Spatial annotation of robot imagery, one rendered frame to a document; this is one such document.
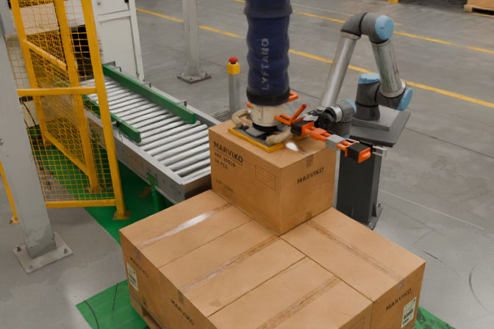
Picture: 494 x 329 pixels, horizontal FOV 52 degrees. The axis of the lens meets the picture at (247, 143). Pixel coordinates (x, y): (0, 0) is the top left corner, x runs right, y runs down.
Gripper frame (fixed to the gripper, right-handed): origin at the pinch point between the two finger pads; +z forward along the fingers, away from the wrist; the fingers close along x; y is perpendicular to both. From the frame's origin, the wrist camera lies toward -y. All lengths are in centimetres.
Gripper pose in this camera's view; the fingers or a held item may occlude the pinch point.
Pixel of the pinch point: (305, 128)
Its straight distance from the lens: 250.4
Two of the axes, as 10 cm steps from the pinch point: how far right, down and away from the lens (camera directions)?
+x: -0.2, -8.9, -4.6
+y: -6.4, -3.4, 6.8
